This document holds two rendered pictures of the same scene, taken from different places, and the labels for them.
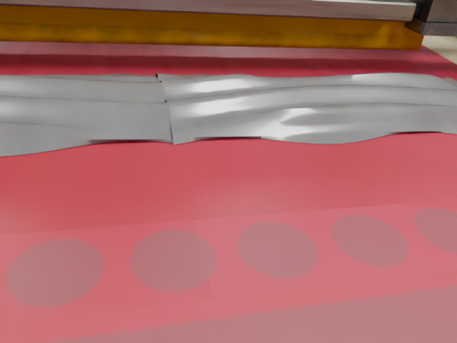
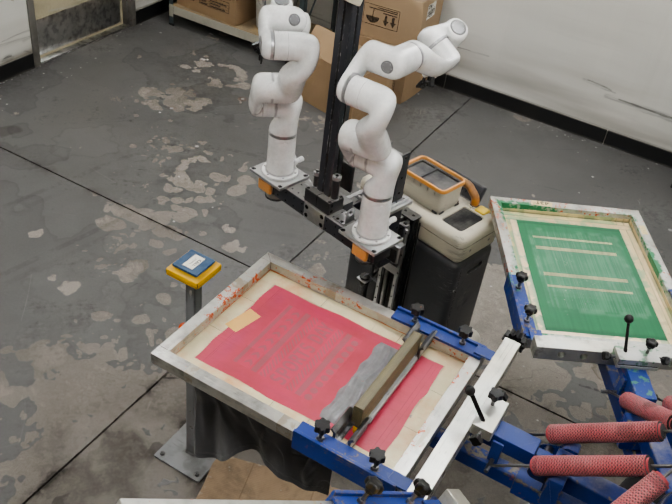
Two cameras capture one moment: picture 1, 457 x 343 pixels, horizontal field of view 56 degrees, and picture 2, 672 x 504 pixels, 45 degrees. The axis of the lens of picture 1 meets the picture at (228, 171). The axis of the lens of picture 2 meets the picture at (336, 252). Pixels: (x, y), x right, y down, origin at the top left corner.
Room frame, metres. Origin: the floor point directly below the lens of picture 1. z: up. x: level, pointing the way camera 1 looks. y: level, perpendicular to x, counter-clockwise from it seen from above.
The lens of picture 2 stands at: (1.20, -1.25, 2.68)
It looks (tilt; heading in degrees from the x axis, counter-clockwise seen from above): 38 degrees down; 133
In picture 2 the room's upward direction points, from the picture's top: 8 degrees clockwise
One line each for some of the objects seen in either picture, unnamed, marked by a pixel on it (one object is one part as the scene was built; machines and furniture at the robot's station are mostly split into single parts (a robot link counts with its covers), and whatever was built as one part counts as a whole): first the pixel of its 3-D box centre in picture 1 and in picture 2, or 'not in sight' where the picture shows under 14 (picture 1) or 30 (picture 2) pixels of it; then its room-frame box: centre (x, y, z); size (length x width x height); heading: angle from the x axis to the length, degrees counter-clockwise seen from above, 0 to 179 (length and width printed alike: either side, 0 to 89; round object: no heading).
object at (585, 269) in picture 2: not in sight; (604, 280); (0.39, 0.92, 1.05); 1.08 x 0.61 x 0.23; 137
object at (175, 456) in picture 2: not in sight; (193, 367); (-0.53, -0.06, 0.48); 0.22 x 0.22 x 0.96; 17
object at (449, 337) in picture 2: not in sight; (436, 338); (0.20, 0.33, 0.98); 0.30 x 0.05 x 0.07; 17
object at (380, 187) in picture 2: not in sight; (379, 170); (-0.17, 0.36, 1.37); 0.13 x 0.10 x 0.16; 15
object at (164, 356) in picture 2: not in sight; (322, 358); (0.05, -0.01, 0.97); 0.79 x 0.58 x 0.04; 17
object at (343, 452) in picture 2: not in sight; (346, 459); (0.36, -0.20, 0.98); 0.30 x 0.05 x 0.07; 17
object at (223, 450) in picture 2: not in sight; (262, 446); (0.06, -0.22, 0.74); 0.46 x 0.04 x 0.42; 17
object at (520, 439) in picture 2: not in sight; (505, 437); (0.59, 0.16, 1.02); 0.17 x 0.06 x 0.05; 17
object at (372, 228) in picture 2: not in sight; (377, 212); (-0.16, 0.38, 1.21); 0.16 x 0.13 x 0.15; 92
